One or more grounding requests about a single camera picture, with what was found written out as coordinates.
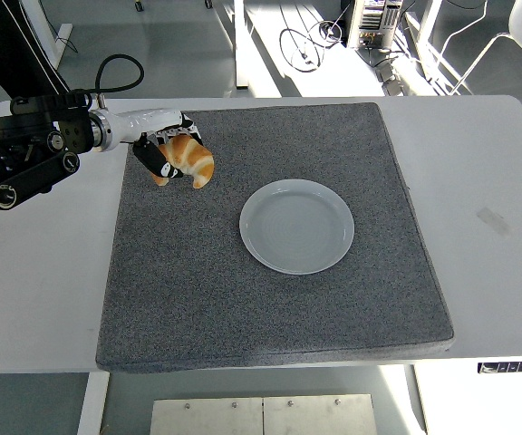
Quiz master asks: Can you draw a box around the white desk leg with foot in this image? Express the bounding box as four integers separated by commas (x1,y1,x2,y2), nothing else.
19,0,74,69

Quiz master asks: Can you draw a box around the grey speckled mat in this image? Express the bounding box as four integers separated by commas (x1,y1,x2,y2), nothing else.
95,101,455,374

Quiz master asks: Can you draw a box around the croissant bread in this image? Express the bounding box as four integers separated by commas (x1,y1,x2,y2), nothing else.
151,134,216,189

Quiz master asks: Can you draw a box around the table control panel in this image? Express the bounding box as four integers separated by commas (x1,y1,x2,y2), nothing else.
477,361,522,375

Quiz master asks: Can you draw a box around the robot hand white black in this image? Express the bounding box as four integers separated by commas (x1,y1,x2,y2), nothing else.
105,107,206,181

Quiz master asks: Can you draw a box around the computer tower case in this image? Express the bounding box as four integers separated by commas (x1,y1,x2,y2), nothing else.
346,0,402,50

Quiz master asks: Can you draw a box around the grey metal plate with screws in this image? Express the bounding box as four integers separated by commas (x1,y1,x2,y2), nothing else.
150,393,378,435

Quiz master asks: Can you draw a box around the black cable loop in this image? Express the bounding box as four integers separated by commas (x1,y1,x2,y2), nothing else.
279,20,348,73

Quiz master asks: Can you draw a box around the grey power strip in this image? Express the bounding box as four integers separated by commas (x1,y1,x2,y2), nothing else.
376,63,407,96

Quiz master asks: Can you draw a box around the clear tape piece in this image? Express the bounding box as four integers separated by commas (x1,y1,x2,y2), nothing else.
476,207,514,237

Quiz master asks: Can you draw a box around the white table leg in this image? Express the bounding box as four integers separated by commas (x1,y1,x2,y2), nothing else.
77,372,111,435

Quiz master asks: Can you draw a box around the grey round plate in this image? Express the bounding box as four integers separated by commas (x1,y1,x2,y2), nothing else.
239,179,355,276

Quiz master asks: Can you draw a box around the white desk post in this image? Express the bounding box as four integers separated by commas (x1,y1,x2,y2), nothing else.
233,0,249,90

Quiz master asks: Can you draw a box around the person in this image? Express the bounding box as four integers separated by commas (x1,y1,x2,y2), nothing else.
0,0,70,120

